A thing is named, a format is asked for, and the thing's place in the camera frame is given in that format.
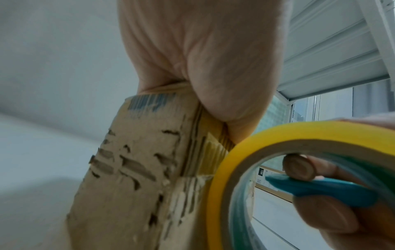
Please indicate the person's right hand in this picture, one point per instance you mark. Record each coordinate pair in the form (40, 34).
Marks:
(345, 219)

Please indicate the person's left hand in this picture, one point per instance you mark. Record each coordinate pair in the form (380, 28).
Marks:
(197, 48)

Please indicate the blue utility knife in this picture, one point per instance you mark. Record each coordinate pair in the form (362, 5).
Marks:
(324, 189)

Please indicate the torn brown cardboard box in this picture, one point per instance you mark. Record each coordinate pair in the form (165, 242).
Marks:
(132, 175)

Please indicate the white metal shelf rack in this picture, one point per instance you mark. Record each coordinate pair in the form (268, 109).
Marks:
(333, 46)

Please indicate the white window frame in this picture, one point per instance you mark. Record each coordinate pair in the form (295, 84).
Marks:
(317, 107)

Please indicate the labelled cardboard box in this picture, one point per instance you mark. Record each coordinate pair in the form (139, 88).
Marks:
(271, 182)

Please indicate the yellow tape roll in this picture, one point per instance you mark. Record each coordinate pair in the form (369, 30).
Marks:
(225, 180)

